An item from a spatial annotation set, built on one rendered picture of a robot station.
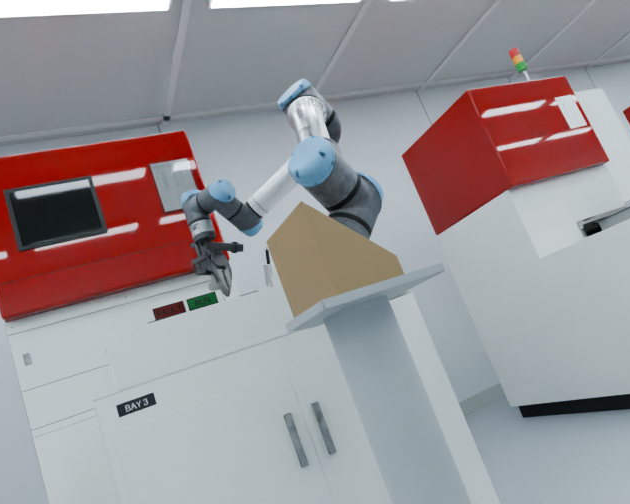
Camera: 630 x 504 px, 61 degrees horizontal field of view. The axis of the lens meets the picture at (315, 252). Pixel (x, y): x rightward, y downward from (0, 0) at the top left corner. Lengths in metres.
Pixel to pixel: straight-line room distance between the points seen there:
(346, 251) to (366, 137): 3.59
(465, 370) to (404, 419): 3.21
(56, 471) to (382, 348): 1.24
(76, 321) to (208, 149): 2.32
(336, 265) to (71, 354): 1.22
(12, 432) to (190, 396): 2.22
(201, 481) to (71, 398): 0.76
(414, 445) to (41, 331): 1.38
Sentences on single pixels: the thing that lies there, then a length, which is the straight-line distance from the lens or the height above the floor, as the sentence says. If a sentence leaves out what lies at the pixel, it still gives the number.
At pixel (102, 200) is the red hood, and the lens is 2.18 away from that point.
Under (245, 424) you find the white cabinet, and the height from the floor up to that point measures 0.63.
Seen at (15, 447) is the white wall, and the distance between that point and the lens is 3.55.
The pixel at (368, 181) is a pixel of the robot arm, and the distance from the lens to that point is 1.34.
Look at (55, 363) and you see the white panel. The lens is 2.07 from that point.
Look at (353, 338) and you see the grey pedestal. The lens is 1.18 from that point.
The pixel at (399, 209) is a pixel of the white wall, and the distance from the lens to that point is 4.49.
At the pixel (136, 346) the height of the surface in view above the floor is 0.91.
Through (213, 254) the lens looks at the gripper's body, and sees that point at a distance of 1.69.
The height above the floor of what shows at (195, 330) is 0.91.
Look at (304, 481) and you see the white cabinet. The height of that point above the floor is 0.45.
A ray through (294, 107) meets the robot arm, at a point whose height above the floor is 1.41.
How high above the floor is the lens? 0.70
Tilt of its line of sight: 12 degrees up
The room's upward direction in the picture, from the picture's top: 21 degrees counter-clockwise
